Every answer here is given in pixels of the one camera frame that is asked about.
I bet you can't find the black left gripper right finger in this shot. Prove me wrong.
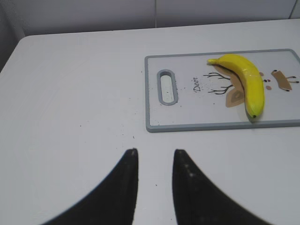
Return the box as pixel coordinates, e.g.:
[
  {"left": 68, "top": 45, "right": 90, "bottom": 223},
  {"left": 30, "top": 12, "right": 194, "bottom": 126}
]
[{"left": 172, "top": 150, "right": 267, "bottom": 225}]

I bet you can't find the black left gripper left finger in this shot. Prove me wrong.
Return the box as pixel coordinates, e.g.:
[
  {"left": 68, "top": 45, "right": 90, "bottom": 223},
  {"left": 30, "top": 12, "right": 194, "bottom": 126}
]
[{"left": 45, "top": 149, "right": 139, "bottom": 225}]

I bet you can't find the yellow plastic banana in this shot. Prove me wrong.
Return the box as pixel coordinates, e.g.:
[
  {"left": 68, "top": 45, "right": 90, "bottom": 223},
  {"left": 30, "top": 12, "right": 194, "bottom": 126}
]
[{"left": 207, "top": 54, "right": 265, "bottom": 118}]

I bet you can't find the white grey-rimmed cutting board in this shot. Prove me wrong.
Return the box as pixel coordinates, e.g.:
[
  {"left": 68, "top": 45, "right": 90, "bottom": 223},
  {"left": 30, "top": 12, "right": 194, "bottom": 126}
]
[{"left": 145, "top": 49, "right": 300, "bottom": 132}]

